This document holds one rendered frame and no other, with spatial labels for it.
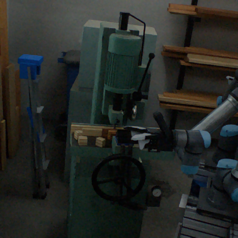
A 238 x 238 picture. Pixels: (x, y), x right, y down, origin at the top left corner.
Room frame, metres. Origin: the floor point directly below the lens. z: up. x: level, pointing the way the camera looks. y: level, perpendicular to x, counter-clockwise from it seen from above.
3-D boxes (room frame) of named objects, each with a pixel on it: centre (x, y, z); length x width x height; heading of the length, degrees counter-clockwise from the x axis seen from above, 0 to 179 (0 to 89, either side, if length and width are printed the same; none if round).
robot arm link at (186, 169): (1.49, -0.32, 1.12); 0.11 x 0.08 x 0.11; 12
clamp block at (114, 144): (1.93, -0.06, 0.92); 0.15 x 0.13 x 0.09; 100
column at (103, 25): (2.40, 0.07, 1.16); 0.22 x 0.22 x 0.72; 10
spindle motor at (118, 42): (2.12, 0.02, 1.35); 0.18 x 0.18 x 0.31
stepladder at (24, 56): (2.81, 0.66, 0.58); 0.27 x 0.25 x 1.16; 92
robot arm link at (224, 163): (1.65, -0.56, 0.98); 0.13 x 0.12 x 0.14; 12
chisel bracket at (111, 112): (2.14, 0.02, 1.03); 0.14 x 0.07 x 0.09; 10
